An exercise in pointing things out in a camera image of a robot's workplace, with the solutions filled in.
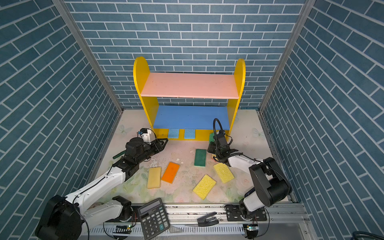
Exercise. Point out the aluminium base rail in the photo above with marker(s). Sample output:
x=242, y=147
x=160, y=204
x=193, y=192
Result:
x=229, y=213

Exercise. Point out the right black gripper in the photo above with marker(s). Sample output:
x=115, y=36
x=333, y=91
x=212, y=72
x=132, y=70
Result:
x=210, y=148

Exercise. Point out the black desk calculator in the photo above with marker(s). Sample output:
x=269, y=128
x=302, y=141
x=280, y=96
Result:
x=153, y=218

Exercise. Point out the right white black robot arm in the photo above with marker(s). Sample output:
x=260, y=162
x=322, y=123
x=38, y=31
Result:
x=270, y=183

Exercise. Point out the black binder clip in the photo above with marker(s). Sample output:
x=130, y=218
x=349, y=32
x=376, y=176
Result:
x=208, y=220

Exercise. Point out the green handled pliers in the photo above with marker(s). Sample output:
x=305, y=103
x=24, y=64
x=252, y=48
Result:
x=119, y=155

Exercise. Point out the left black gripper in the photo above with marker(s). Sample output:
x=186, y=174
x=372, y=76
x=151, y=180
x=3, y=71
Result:
x=159, y=146

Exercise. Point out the yellow sponge right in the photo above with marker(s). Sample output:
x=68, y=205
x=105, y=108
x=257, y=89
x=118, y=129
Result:
x=224, y=172

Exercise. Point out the yellow pink blue shelf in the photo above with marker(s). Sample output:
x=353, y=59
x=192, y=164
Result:
x=151, y=86

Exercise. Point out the dark green scrub sponge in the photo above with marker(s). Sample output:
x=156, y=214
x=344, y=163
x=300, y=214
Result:
x=200, y=158

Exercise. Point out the bright green sponge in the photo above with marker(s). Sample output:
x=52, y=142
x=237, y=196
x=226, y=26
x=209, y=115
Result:
x=211, y=137

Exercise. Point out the pale yellow sponge left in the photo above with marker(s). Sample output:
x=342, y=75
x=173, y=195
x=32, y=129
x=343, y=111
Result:
x=154, y=178

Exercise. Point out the yellow sponge front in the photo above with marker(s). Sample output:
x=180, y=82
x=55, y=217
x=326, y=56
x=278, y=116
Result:
x=204, y=187

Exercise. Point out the orange sponge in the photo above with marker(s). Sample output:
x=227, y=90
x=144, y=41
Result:
x=170, y=173

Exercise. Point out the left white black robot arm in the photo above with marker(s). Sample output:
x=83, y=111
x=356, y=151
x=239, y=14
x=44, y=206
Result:
x=68, y=217

